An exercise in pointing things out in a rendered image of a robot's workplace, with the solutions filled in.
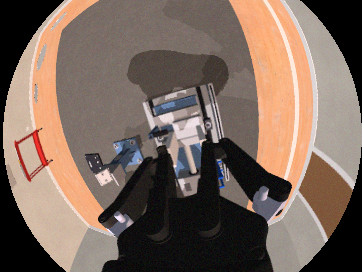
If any light grey rectangular block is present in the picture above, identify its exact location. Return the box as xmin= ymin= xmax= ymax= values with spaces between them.
xmin=172 ymin=114 xmax=205 ymax=139

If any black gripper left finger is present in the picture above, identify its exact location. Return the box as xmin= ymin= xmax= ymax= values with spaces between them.
xmin=98 ymin=132 xmax=179 ymax=241

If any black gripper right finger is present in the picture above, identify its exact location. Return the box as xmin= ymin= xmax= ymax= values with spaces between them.
xmin=192 ymin=125 xmax=292 ymax=237

